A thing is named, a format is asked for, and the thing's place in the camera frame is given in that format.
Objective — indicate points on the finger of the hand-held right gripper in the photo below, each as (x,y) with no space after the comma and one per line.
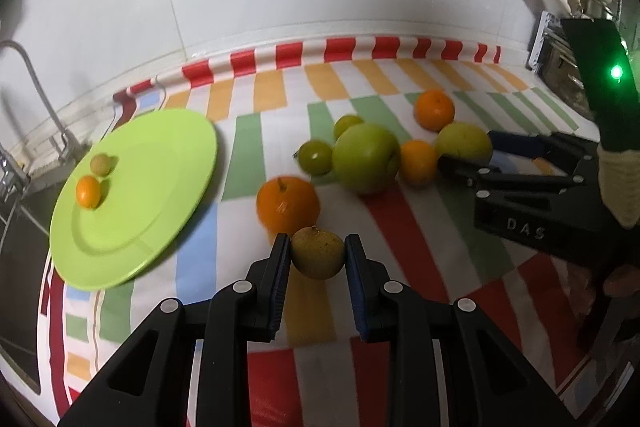
(520,143)
(515,174)

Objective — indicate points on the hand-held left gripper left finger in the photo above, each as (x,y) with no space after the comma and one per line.
(282,272)

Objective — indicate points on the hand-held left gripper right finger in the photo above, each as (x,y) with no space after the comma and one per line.
(352,287)

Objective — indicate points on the small tan fruit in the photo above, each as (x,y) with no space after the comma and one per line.
(100,165)
(318,253)

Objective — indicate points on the yellow-green pear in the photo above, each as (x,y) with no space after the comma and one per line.
(462,142)

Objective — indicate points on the large orange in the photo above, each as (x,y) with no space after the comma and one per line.
(287,206)

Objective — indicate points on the medium orange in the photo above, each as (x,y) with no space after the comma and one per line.
(434,109)

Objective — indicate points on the small orange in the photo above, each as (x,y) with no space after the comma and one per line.
(419,163)

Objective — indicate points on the dark green tomato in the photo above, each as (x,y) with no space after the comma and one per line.
(315,157)

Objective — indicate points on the large green apple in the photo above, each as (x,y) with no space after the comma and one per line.
(366,159)

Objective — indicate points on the green plate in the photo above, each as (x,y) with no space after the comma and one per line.
(150,207)

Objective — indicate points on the yellow-green tomato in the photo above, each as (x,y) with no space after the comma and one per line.
(346,124)

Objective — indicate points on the tiny orange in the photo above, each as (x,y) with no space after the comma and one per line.
(88,193)

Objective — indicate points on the person's right hand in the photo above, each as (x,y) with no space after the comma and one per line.
(622,282)

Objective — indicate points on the stainless steel pot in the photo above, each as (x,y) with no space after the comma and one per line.
(565,67)

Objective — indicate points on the striped tablecloth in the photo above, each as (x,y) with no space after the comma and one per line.
(440,257)

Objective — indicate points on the stainless steel sink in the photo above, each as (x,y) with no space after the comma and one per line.
(20,282)

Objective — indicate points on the gooseneck steel faucet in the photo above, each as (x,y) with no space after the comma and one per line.
(42,97)

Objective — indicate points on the white wall bracket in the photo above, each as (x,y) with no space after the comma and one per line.
(537,39)

